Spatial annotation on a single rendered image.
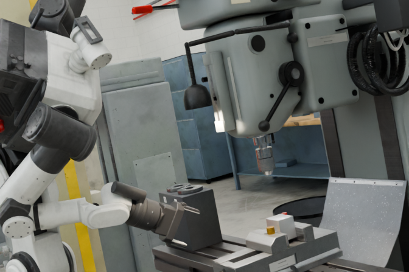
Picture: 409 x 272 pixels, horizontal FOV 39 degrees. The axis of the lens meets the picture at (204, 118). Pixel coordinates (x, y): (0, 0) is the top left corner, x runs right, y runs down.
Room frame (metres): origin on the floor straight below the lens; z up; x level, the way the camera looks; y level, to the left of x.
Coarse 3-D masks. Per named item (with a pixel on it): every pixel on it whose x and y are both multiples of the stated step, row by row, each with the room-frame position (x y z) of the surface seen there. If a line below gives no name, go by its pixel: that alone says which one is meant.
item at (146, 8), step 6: (138, 6) 1.57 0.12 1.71; (144, 6) 1.58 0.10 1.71; (150, 6) 1.58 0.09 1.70; (156, 6) 1.60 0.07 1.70; (162, 6) 1.61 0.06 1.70; (168, 6) 1.62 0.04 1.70; (174, 6) 1.63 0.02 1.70; (132, 12) 1.57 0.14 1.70; (138, 12) 1.57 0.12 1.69; (144, 12) 1.58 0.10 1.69; (150, 12) 1.59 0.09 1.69
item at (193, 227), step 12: (168, 192) 2.09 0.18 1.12; (180, 192) 1.99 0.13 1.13; (192, 192) 1.98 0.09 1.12; (204, 192) 1.98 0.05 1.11; (192, 204) 1.96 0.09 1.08; (204, 204) 1.97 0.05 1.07; (192, 216) 1.95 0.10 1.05; (204, 216) 1.97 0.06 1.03; (216, 216) 1.99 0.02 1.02; (180, 228) 2.00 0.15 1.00; (192, 228) 1.95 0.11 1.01; (204, 228) 1.97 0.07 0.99; (216, 228) 1.99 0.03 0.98; (180, 240) 2.02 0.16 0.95; (192, 240) 1.94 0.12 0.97; (204, 240) 1.96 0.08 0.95; (216, 240) 1.98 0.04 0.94
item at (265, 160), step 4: (264, 152) 1.60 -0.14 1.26; (268, 152) 1.60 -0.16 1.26; (272, 152) 1.61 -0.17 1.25; (256, 156) 1.62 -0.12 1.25; (260, 156) 1.60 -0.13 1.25; (264, 156) 1.60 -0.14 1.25; (268, 156) 1.60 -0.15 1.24; (272, 156) 1.61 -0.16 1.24; (260, 160) 1.60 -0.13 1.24; (264, 160) 1.60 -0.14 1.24; (268, 160) 1.60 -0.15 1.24; (272, 160) 1.60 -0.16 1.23; (260, 164) 1.60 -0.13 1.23; (264, 164) 1.60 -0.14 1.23; (268, 164) 1.60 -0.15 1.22; (272, 164) 1.60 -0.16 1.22; (260, 168) 1.61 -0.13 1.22; (264, 168) 1.60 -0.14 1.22; (268, 168) 1.60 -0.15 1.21; (272, 168) 1.60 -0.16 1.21
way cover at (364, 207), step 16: (336, 192) 1.90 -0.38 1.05; (352, 192) 1.84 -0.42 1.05; (368, 192) 1.78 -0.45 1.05; (384, 192) 1.73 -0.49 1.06; (400, 192) 1.68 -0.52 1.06; (336, 208) 1.88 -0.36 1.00; (352, 208) 1.82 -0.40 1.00; (368, 208) 1.76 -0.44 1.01; (384, 208) 1.71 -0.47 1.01; (400, 208) 1.66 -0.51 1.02; (320, 224) 1.90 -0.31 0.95; (336, 224) 1.85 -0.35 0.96; (352, 224) 1.79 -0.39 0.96; (368, 224) 1.74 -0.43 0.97; (384, 224) 1.69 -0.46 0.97; (400, 224) 1.65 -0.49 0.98; (352, 240) 1.75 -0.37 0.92; (368, 240) 1.71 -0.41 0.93; (384, 240) 1.66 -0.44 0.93; (352, 256) 1.71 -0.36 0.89; (368, 256) 1.67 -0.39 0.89; (384, 256) 1.62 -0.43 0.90
